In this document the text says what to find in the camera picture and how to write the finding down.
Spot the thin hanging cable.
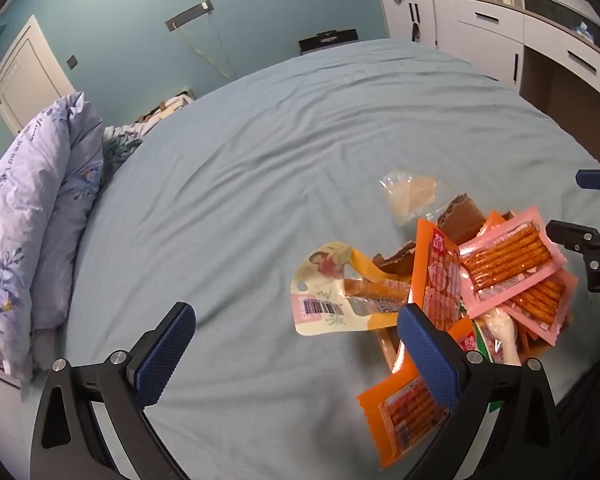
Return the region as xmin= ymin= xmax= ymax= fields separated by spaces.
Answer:
xmin=177 ymin=10 xmax=235 ymax=82

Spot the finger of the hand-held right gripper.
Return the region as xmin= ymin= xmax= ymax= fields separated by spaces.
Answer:
xmin=545 ymin=218 xmax=600 ymax=261
xmin=575 ymin=161 xmax=600 ymax=191

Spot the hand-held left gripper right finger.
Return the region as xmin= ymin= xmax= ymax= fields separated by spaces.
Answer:
xmin=397 ymin=304 xmax=563 ymax=480

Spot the clear plastic snack packet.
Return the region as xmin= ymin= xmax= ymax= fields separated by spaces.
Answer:
xmin=379 ymin=170 xmax=438 ymax=226

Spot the pink spicy stick packet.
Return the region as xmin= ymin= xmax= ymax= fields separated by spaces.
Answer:
xmin=500 ymin=270 xmax=579 ymax=346
xmin=457 ymin=206 xmax=568 ymax=318

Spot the white desk with drawers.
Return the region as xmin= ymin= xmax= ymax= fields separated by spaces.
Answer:
xmin=520 ymin=10 xmax=600 ymax=111

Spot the large orange snack packet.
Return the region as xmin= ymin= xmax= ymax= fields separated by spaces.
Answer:
xmin=411 ymin=217 xmax=464 ymax=333

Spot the white cabinet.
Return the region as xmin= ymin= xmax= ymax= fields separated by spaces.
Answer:
xmin=377 ymin=0 xmax=526 ymax=92

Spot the white door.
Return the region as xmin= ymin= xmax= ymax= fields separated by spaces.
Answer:
xmin=0 ymin=14 xmax=77 ymax=136

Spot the bedside clutter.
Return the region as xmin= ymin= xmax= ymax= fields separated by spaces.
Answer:
xmin=147 ymin=89 xmax=196 ymax=121

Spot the cream yellow snack packet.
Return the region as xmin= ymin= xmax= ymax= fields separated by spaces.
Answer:
xmin=290 ymin=241 xmax=413 ymax=336

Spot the green white snack packet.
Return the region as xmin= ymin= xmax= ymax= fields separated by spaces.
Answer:
xmin=472 ymin=307 xmax=523 ymax=366

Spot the green patterned cloth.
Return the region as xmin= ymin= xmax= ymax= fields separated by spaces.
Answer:
xmin=102 ymin=122 xmax=146 ymax=171

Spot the wall-mounted bar lamp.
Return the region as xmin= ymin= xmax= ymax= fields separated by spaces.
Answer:
xmin=165 ymin=0 xmax=215 ymax=33

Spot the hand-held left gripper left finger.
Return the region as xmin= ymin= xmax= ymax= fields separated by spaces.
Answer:
xmin=30 ymin=301 xmax=197 ymax=480

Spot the black box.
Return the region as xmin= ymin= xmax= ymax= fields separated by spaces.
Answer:
xmin=298 ymin=27 xmax=361 ymax=56

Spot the brown cardboard box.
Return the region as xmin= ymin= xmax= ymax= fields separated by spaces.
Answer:
xmin=372 ymin=194 xmax=576 ymax=376

